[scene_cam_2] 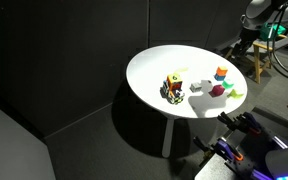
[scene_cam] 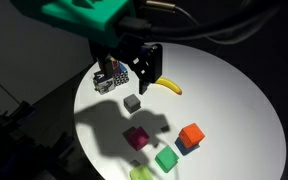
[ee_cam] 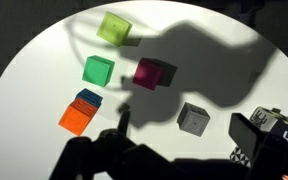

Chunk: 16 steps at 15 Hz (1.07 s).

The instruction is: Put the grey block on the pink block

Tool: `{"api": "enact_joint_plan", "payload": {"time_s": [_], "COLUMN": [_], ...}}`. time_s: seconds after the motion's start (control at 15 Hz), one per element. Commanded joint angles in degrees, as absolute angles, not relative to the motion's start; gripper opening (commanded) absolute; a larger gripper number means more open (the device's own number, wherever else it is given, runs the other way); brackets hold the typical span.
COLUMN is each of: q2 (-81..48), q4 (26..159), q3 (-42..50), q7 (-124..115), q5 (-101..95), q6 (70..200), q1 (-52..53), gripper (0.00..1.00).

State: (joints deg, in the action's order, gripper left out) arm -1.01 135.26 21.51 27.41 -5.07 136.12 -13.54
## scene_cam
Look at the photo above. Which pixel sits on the blue block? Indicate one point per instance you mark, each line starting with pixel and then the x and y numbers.
pixel 183 149

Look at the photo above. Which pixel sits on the orange block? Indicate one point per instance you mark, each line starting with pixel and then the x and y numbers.
pixel 192 135

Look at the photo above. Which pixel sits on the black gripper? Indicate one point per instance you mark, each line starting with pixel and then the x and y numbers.
pixel 125 50

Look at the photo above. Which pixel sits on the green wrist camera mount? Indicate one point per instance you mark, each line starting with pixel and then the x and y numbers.
pixel 84 20

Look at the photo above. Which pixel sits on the white round table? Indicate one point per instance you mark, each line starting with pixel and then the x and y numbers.
pixel 217 116

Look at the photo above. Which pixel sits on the black white patterned cube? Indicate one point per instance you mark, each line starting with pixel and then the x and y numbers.
pixel 121 78

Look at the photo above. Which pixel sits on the yellow banana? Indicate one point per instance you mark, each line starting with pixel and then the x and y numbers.
pixel 170 86

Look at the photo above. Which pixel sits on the grey block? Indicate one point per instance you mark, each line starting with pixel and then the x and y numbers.
pixel 132 103

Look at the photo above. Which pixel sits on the black white letter cube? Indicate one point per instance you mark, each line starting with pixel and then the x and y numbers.
pixel 100 85

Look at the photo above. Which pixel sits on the pink block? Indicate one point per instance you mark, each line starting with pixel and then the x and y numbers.
pixel 139 138

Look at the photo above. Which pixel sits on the lime green block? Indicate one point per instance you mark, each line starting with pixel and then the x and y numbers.
pixel 141 173

